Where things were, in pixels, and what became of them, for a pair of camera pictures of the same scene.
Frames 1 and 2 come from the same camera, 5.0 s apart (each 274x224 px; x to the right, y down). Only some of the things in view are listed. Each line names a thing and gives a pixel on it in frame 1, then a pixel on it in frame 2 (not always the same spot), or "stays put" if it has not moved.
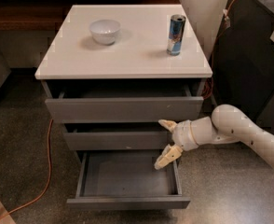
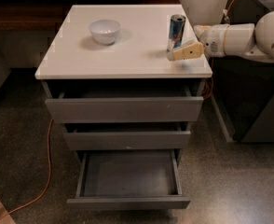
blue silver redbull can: (176, 26) stays put
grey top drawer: (123, 103) stays put
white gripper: (183, 135) -> (214, 40)
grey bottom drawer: (128, 180) stays put
